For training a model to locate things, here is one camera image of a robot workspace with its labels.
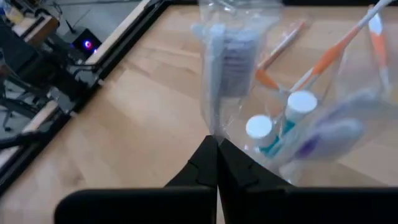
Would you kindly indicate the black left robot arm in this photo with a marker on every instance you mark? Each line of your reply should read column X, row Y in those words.
column 77, row 77

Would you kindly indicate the clear plastic cup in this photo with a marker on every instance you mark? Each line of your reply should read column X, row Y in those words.
column 311, row 169

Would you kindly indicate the teal toothpaste tube white cap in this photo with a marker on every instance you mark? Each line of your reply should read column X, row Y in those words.
column 301, row 102

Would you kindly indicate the teal small bottle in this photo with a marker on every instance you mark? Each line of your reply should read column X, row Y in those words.
column 259, row 126

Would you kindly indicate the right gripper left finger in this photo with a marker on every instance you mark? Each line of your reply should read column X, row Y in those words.
column 155, row 205

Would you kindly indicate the purple and white toothbrush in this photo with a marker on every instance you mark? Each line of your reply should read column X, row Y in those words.
column 351, row 105
column 236, row 62
column 335, row 137

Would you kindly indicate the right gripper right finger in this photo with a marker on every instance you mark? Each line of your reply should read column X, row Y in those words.
column 295, row 207

